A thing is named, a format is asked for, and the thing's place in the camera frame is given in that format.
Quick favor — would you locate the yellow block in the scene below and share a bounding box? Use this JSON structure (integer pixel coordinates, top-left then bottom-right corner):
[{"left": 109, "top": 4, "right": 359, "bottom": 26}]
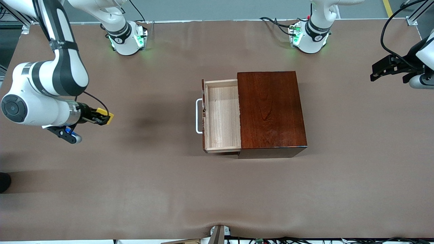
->
[{"left": 97, "top": 107, "right": 115, "bottom": 125}]

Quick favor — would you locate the white drawer handle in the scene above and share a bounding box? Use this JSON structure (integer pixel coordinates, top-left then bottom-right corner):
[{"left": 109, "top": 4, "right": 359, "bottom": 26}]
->
[{"left": 196, "top": 98, "right": 204, "bottom": 134}]

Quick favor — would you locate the light wood drawer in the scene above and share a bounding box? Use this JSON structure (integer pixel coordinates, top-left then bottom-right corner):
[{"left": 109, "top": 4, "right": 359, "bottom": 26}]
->
[{"left": 202, "top": 79, "right": 242, "bottom": 155}]

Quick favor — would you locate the brown table cover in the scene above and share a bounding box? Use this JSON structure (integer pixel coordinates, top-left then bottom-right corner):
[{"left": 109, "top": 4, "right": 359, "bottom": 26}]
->
[{"left": 0, "top": 19, "right": 434, "bottom": 242}]

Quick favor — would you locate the black shoe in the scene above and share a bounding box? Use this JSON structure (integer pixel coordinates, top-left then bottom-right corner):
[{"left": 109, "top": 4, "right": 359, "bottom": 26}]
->
[{"left": 0, "top": 172, "right": 12, "bottom": 194}]

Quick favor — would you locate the dark brown wooden cabinet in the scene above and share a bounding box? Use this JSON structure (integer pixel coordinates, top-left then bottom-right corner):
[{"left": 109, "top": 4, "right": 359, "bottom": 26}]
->
[{"left": 237, "top": 70, "right": 308, "bottom": 159}]

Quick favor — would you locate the cardboard piece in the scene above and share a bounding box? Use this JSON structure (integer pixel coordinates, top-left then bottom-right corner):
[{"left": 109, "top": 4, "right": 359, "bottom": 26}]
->
[{"left": 161, "top": 238, "right": 200, "bottom": 244}]

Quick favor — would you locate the aluminium frame profile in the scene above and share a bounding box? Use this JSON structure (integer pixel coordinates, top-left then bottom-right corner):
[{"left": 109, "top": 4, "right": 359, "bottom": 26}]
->
[
  {"left": 405, "top": 0, "right": 434, "bottom": 26},
  {"left": 0, "top": 5, "right": 34, "bottom": 34}
]

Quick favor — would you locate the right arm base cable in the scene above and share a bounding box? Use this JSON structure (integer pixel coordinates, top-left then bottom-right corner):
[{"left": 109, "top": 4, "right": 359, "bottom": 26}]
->
[{"left": 128, "top": 0, "right": 146, "bottom": 22}]

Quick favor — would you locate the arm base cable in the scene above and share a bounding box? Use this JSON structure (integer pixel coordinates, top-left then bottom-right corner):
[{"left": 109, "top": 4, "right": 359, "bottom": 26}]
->
[
  {"left": 128, "top": 0, "right": 146, "bottom": 22},
  {"left": 259, "top": 16, "right": 307, "bottom": 37}
]

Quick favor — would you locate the left arm base cable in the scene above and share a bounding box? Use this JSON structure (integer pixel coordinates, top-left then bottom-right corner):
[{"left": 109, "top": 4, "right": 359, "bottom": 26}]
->
[{"left": 259, "top": 16, "right": 307, "bottom": 37}]

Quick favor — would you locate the grey metal bracket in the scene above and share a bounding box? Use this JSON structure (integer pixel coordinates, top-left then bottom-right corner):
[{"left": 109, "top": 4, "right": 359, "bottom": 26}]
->
[{"left": 208, "top": 225, "right": 233, "bottom": 244}]

